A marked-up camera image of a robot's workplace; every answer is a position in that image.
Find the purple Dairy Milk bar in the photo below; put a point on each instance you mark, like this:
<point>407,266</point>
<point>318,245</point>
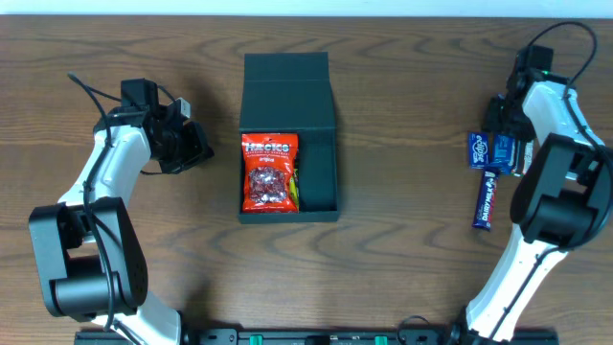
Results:
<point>486,199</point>

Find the black box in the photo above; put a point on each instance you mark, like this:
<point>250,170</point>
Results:
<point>287,127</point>

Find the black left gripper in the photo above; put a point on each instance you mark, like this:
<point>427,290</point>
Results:
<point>192,145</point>

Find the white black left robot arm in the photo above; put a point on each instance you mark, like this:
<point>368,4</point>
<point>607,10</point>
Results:
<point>90,264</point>

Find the green white candy bar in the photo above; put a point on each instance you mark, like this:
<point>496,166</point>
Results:
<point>522,158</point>

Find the yellow snack bag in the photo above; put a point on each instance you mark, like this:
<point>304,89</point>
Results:
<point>293,189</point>

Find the blue Eclipse mint pack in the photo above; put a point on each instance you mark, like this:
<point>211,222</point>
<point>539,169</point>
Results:
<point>477,150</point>

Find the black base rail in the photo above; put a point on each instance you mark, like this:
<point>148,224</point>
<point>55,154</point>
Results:
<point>419,335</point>

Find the blue cookie pack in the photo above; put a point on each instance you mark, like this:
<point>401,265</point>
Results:
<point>502,157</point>

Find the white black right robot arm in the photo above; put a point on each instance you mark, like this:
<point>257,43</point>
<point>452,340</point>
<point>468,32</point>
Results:
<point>562,202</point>

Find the red candy bag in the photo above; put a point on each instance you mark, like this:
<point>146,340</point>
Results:
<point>269,160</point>

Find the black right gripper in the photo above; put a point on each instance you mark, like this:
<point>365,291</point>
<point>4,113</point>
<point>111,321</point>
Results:
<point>495,116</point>

